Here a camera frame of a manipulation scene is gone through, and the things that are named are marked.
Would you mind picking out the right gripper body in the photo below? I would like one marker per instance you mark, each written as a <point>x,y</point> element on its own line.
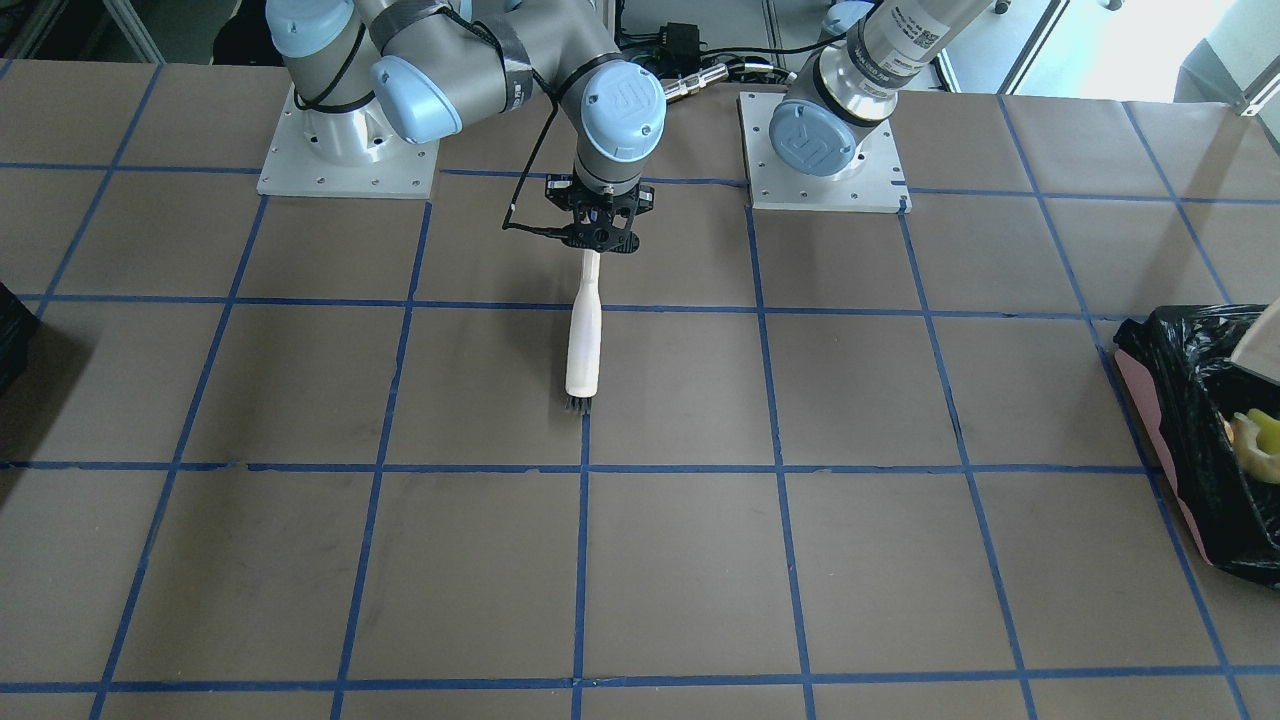
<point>557,191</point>

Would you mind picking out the beige plastic dustpan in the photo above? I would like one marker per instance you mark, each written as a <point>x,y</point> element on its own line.
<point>1257,351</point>

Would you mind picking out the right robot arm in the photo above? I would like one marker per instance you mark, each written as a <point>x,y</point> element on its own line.
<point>376,84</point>

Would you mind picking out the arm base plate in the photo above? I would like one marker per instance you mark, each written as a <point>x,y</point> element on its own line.
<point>800,157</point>
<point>353,155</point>

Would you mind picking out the beige hand brush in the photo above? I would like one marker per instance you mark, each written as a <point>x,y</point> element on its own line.
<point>584,350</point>

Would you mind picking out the black lined bin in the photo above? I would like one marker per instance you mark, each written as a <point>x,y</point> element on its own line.
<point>18,327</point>
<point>1176,365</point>

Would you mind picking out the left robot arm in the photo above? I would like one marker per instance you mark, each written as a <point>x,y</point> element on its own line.
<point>851,86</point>

